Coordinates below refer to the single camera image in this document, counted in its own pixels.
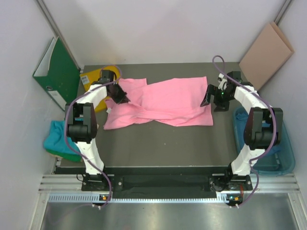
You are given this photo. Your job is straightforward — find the teal folded t shirt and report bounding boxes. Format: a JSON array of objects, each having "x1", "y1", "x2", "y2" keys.
[{"x1": 43, "y1": 120, "x2": 77, "y2": 156}]

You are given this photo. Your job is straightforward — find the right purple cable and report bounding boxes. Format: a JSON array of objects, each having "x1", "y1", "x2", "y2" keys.
[{"x1": 213, "y1": 55, "x2": 276, "y2": 208}]

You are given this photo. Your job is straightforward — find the blue t shirt in bin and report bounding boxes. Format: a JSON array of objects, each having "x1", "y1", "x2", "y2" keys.
[{"x1": 233, "y1": 111, "x2": 282, "y2": 157}]

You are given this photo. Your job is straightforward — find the purple cable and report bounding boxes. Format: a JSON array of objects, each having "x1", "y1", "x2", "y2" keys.
[
  {"x1": 64, "y1": 65, "x2": 123, "y2": 208},
  {"x1": 213, "y1": 55, "x2": 276, "y2": 208}
]

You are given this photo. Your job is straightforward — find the green folded t shirt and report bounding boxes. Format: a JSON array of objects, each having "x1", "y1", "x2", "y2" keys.
[{"x1": 46, "y1": 149, "x2": 82, "y2": 162}]

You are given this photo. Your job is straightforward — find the teal plastic bin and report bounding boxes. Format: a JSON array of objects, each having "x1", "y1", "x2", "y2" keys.
[{"x1": 233, "y1": 107, "x2": 295, "y2": 176}]

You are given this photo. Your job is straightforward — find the grey slotted cable duct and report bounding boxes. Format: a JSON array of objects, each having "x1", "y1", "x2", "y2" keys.
[{"x1": 48, "y1": 193, "x2": 239, "y2": 203}]

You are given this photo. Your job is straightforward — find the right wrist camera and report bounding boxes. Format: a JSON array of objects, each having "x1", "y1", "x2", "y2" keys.
[{"x1": 218, "y1": 73, "x2": 228, "y2": 91}]

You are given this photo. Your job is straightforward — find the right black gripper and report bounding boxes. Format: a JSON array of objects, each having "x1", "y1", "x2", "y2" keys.
[{"x1": 200, "y1": 84, "x2": 233, "y2": 112}]

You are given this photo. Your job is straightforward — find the green ring binder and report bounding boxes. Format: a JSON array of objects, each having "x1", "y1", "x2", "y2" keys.
[{"x1": 33, "y1": 37, "x2": 80, "y2": 111}]

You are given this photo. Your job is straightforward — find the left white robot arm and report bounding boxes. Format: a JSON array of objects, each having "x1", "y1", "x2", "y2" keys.
[{"x1": 64, "y1": 68, "x2": 130, "y2": 190}]

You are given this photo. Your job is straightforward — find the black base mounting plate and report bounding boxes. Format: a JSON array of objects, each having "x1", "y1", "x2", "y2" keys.
[{"x1": 81, "y1": 166, "x2": 253, "y2": 199}]

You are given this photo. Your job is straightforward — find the beige paper folder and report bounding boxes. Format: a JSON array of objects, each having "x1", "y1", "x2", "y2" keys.
[{"x1": 239, "y1": 22, "x2": 295, "y2": 90}]

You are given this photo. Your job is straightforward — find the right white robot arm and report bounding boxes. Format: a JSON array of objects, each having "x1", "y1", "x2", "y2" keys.
[{"x1": 200, "y1": 71, "x2": 283, "y2": 190}]

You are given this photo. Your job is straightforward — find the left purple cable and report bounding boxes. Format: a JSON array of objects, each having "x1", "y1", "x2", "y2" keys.
[{"x1": 64, "y1": 65, "x2": 123, "y2": 208}]

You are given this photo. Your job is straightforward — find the pink t shirt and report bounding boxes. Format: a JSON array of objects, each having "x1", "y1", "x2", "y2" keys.
[{"x1": 104, "y1": 77, "x2": 213, "y2": 130}]

